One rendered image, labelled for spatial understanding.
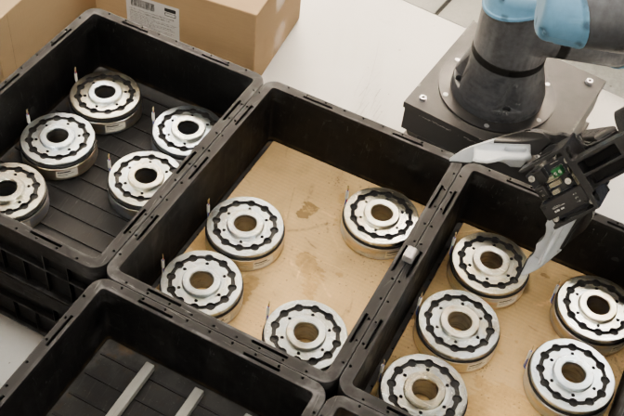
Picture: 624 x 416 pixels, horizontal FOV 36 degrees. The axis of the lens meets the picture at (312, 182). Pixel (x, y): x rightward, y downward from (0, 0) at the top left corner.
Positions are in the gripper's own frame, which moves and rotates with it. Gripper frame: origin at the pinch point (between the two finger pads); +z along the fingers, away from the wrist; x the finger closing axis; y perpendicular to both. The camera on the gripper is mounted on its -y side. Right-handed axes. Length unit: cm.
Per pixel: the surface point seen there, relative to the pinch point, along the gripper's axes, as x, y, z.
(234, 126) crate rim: -25.0, -7.8, 27.0
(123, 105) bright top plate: -37, -11, 43
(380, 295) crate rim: 1.8, 4.7, 14.4
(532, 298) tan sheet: 14.7, -15.7, 7.2
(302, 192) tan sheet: -12.7, -14.7, 27.7
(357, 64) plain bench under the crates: -26, -59, 31
